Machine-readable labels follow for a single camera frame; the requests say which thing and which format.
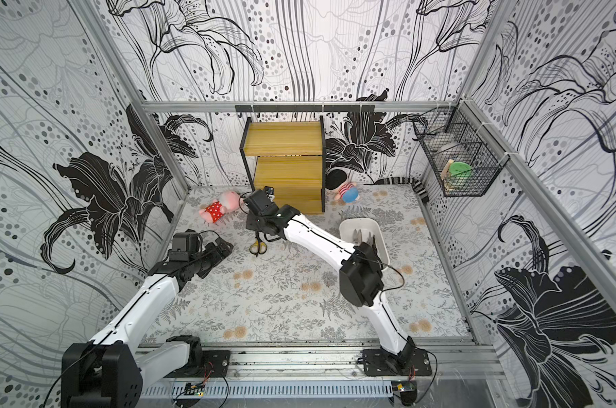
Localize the yellow handled black scissors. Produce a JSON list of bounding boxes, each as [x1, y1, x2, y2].
[[249, 231, 267, 257]]

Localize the white plastic storage box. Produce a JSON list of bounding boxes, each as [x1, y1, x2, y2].
[[339, 218, 390, 272]]

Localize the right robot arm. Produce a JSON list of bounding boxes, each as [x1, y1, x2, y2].
[[243, 190, 416, 360]]

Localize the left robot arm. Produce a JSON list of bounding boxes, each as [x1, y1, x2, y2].
[[61, 231, 233, 407]]

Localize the wooden three tier shelf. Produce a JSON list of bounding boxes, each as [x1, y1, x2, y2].
[[239, 117, 326, 214]]

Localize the blue pink plush toy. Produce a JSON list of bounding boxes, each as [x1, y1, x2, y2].
[[335, 181, 360, 203]]

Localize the green lid in basket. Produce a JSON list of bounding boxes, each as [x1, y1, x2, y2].
[[448, 161, 474, 180]]

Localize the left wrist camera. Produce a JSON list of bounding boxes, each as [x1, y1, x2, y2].
[[170, 229, 201, 254]]

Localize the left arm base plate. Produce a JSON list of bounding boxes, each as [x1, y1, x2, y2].
[[165, 350, 232, 378]]

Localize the black wall rail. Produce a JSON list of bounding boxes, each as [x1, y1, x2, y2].
[[235, 104, 376, 113]]

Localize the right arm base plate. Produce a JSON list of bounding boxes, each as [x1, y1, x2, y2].
[[357, 348, 433, 377]]

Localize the black wire basket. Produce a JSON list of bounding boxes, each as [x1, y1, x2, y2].
[[412, 106, 501, 197]]

